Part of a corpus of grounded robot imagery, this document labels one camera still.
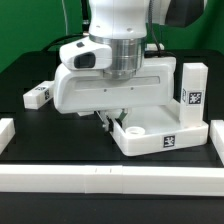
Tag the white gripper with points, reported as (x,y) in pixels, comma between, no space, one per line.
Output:
(90,90)

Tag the white desk top tray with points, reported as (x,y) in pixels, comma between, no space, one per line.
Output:
(160,128)

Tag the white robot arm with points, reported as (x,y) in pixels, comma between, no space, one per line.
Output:
(112,71)

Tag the white front obstacle bar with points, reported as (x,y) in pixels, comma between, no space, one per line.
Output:
(112,180)

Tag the white right obstacle block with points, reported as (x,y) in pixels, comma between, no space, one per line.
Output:
(217,137)

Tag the white obstacle block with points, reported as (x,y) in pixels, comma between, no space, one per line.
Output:
(7,132)
(217,137)

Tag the white left obstacle block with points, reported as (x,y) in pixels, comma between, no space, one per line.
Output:
(7,132)

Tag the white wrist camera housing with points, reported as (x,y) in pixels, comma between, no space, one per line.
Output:
(85,54)

